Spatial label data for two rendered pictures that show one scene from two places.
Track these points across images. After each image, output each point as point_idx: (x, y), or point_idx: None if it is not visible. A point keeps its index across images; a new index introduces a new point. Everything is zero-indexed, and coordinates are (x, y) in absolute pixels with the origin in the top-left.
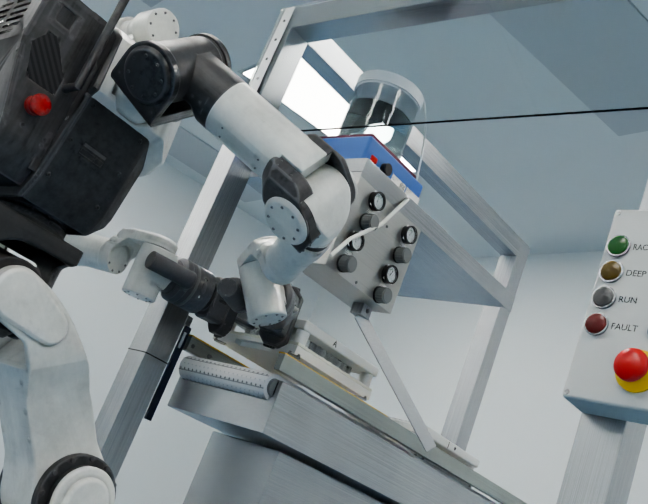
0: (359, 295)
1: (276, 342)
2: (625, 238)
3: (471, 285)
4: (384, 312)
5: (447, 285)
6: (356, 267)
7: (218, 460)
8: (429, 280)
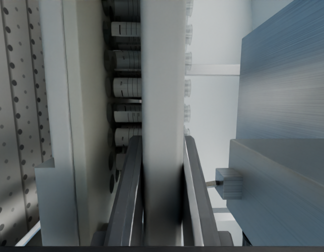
0: (259, 237)
1: None
2: None
3: (253, 137)
4: (227, 200)
5: (252, 112)
6: None
7: None
8: (257, 99)
